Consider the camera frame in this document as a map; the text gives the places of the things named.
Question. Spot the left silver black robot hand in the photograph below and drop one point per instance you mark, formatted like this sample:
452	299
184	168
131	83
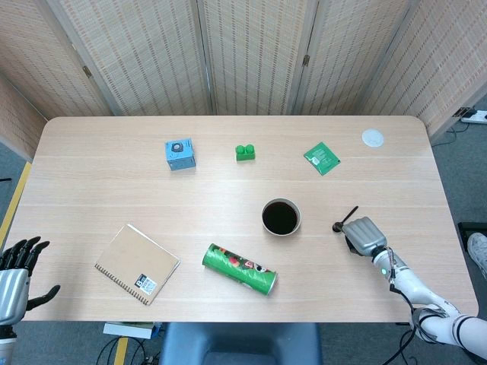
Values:
11	289

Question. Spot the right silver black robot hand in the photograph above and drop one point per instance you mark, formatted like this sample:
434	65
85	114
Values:
365	235

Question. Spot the black plastic spoon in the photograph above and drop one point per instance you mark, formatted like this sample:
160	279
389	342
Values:
336	227

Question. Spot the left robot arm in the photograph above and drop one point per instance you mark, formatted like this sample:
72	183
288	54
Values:
5	344

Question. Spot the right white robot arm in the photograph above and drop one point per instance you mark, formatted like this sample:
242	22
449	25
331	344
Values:
418	292

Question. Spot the cup of dark coffee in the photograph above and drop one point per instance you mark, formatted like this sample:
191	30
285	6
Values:
281	218

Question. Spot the green sachet packet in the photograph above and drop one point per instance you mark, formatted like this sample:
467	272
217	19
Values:
322	158

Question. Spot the white round lid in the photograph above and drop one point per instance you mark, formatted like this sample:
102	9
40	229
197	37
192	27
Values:
372	138

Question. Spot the white sneaker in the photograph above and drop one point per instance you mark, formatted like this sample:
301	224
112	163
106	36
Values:
478	251

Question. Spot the brown spiral notebook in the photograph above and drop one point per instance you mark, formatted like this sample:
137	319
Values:
135	260

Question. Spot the green chips can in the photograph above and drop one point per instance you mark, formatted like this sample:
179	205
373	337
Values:
239	268

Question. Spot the green toy brick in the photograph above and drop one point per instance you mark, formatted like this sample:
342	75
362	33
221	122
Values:
245	153

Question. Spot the white power strip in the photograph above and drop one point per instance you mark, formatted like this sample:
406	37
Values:
477	116

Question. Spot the dark blue chair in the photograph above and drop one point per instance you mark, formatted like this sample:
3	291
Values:
239	342

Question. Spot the woven folding screen panel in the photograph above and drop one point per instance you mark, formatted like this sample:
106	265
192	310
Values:
144	57
255	57
350	57
441	64
42	64
19	118

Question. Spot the brass screen hinge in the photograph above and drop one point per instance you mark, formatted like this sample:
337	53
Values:
87	70
305	60

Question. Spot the small blue cardboard box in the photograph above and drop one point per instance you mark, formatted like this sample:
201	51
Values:
179	154

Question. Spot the black floor frame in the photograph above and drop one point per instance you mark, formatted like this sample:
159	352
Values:
465	227

